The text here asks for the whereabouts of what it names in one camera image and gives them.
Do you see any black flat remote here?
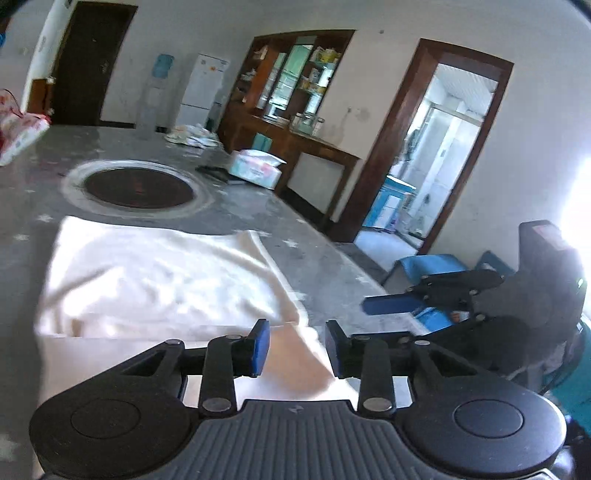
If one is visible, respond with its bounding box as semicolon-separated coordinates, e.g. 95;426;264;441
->
195;165;245;185

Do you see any wooden display cabinet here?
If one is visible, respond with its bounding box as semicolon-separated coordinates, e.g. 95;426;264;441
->
217;29;359;230

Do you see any water dispenser with blue bottle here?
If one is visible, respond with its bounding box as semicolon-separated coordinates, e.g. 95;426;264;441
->
135;54;174;139

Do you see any cream white garment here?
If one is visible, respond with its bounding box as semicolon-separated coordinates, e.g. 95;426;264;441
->
34;216;358;401

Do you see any crumpled patterned cloth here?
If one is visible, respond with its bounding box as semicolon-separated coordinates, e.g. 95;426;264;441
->
164;124;221;148

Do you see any blue chair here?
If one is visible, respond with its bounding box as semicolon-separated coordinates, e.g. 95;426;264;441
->
384;251;515;331

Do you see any tissue pack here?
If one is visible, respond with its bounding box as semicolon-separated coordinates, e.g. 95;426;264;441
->
226;149;287;190

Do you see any white refrigerator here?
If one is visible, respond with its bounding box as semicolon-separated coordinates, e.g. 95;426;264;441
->
174;54;229;126

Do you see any round dark stove insert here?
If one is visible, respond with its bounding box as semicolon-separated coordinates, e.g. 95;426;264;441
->
60;159;213;220

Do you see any dark wooden door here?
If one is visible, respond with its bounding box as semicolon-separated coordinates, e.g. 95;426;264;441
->
51;1;137;126

